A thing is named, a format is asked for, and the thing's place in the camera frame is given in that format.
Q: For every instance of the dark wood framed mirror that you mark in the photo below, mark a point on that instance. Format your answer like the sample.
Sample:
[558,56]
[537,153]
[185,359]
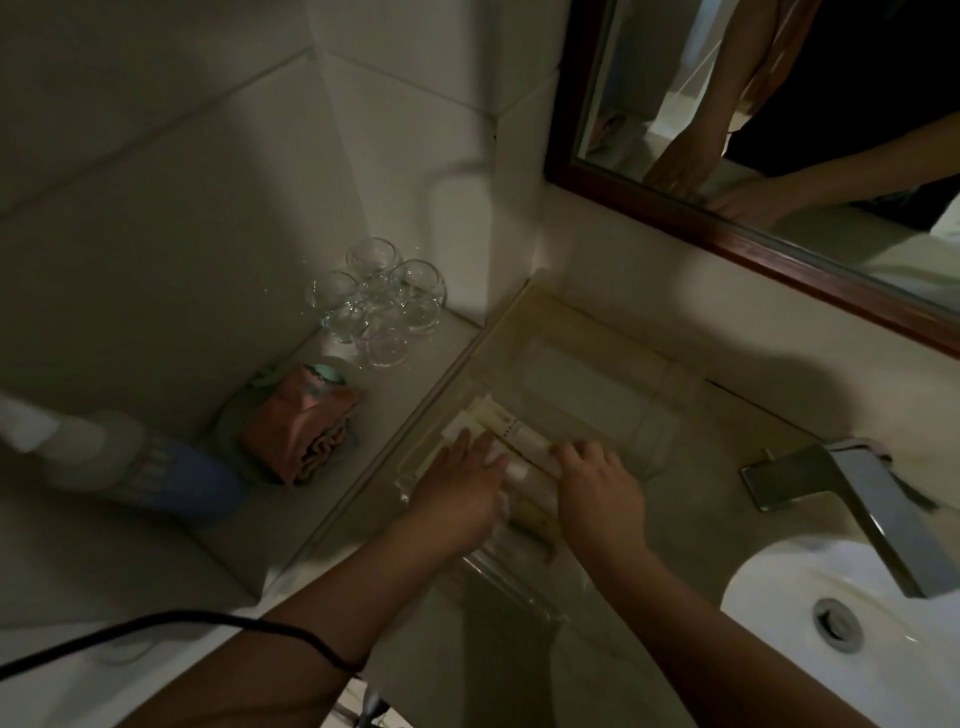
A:
[750,247]

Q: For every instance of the clear drinking glass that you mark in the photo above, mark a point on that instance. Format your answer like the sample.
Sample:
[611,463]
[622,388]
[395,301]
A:
[371,256]
[335,296]
[375,300]
[418,292]
[388,346]

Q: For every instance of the person's right forearm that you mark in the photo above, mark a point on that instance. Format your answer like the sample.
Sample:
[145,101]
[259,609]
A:
[712,660]

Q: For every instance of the white and blue hair dryer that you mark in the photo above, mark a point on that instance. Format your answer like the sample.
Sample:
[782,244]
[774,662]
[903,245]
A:
[142,469]

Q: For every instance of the yellow toiletry packet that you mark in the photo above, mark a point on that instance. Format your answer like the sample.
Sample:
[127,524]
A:
[536,521]

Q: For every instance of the clear acrylic tray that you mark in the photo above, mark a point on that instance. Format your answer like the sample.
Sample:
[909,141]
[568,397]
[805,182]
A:
[600,390]

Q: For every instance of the person's right fingers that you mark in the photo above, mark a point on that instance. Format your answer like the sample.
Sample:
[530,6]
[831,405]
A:
[583,456]

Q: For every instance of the metal sink drain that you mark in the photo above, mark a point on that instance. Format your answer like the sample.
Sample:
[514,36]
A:
[838,624]

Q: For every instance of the white sink basin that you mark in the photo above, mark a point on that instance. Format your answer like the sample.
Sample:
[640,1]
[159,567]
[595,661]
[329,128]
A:
[780,600]

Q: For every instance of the white toiletry sachet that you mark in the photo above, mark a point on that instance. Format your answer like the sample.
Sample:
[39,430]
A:
[469,424]

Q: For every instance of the person's left fingers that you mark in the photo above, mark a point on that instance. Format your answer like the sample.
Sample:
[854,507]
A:
[480,456]

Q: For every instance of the pink wrapped packet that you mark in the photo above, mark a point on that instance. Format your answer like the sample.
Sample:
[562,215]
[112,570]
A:
[300,420]

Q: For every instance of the chrome faucet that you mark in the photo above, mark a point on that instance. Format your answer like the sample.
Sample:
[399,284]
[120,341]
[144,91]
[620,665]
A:
[862,495]

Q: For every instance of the person's left hand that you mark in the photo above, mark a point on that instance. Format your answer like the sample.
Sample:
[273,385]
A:
[454,502]

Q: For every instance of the person's left forearm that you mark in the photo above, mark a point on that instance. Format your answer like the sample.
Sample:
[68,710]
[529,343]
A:
[300,660]

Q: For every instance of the white toiletry tube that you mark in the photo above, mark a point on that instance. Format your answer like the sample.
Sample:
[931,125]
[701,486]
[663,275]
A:
[529,446]

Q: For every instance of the person's right hand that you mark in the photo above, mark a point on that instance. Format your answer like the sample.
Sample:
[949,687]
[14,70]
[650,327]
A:
[604,506]

